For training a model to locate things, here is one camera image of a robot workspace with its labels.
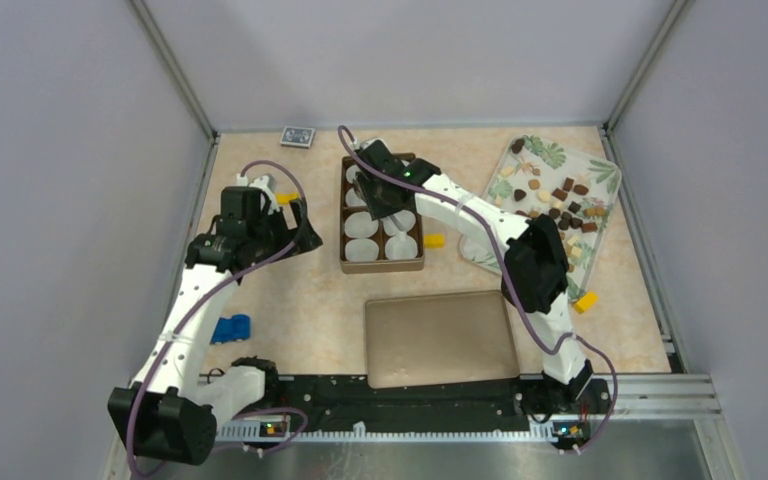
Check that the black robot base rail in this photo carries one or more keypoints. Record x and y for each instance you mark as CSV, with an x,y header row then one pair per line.
x,y
335,403

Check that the gold box lid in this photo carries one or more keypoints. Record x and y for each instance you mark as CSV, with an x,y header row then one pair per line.
x,y
438,339

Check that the blue toy car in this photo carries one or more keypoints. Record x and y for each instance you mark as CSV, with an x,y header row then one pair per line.
x,y
232,329

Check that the yellow block left side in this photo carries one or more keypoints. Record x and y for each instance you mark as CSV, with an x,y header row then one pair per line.
x,y
286,198

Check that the yellow block near tray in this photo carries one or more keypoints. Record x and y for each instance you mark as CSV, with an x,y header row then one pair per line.
x,y
585,302

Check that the white paper cup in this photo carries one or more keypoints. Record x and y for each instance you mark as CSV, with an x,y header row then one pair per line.
x,y
360,225
400,253
361,250
408,218

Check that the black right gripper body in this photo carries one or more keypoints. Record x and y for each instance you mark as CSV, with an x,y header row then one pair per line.
x,y
379,208

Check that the blue playing card deck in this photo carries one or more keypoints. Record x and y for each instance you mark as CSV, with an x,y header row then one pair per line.
x,y
297,137

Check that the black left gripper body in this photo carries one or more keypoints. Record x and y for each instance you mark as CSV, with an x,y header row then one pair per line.
x,y
271,232

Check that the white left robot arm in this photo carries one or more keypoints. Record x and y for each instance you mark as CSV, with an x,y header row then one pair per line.
x,y
165,413

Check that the floral white serving tray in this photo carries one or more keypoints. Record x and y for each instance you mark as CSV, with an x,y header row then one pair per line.
x,y
577,190

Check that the metal tweezers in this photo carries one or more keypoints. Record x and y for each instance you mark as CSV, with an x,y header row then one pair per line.
x,y
402,228

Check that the yellow block centre table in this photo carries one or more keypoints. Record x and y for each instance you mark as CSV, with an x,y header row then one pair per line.
x,y
434,241

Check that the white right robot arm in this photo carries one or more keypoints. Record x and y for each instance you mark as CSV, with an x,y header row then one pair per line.
x,y
529,251

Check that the brown chocolate box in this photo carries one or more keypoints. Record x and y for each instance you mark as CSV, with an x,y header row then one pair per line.
x,y
351,202

